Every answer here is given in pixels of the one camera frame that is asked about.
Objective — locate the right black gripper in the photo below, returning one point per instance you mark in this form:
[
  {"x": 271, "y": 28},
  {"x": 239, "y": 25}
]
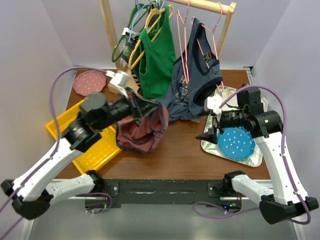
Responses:
[{"x": 211, "y": 136}]

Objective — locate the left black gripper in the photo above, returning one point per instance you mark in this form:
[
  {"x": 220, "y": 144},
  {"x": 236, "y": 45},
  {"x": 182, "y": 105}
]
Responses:
[{"x": 139, "y": 106}]

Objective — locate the red tank top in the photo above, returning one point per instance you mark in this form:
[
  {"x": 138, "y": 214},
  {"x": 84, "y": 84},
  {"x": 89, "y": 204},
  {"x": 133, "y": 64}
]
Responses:
[{"x": 144, "y": 137}]

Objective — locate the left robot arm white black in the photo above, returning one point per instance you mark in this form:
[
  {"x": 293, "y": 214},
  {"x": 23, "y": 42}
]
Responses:
[{"x": 33, "y": 193}]

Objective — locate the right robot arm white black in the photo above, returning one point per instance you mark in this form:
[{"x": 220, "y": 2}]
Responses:
[{"x": 287, "y": 199}]

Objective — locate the green tank top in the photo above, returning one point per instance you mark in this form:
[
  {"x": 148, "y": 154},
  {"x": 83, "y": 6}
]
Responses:
[{"x": 153, "y": 83}]

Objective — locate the navy blue tank top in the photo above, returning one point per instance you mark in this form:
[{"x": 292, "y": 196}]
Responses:
[{"x": 195, "y": 76}]

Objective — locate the yellow hanger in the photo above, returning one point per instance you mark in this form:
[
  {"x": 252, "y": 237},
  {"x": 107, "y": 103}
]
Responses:
[{"x": 150, "y": 32}]

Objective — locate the green hanger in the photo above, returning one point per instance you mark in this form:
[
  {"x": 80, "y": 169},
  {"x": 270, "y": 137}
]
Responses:
[{"x": 138, "y": 12}]

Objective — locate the light blue hanger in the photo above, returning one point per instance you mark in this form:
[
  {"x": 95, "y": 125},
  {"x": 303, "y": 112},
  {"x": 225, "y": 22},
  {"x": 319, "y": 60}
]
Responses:
[{"x": 129, "y": 46}]

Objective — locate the blue dotted plate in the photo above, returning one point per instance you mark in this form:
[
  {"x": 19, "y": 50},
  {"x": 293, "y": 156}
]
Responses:
[{"x": 236, "y": 143}]

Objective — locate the leaf pattern tray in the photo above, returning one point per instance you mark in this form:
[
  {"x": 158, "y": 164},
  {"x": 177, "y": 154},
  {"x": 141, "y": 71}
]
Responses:
[{"x": 255, "y": 159}]

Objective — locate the yellow plastic tray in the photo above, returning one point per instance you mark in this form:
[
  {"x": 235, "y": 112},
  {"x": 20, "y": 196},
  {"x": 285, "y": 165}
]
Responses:
[{"x": 99, "y": 153}]

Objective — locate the pink dotted plate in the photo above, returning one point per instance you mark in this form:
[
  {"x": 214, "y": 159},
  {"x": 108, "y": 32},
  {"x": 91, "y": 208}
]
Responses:
[{"x": 88, "y": 82}]

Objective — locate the wooden clothes rack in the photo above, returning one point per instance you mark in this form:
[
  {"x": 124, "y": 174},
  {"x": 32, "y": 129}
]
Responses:
[{"x": 228, "y": 11}]

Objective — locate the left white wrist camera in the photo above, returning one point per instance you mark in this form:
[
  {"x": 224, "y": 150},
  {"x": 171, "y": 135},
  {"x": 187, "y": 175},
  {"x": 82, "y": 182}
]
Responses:
[{"x": 117, "y": 80}]

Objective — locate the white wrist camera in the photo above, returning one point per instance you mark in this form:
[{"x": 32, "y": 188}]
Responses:
[
  {"x": 117, "y": 80},
  {"x": 212, "y": 105}
]

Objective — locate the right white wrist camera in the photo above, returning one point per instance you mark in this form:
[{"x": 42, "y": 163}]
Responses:
[{"x": 212, "y": 105}]

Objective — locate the black mounting base plate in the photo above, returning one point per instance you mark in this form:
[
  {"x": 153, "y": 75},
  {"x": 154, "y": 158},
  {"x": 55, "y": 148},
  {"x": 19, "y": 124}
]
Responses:
[{"x": 169, "y": 192}]

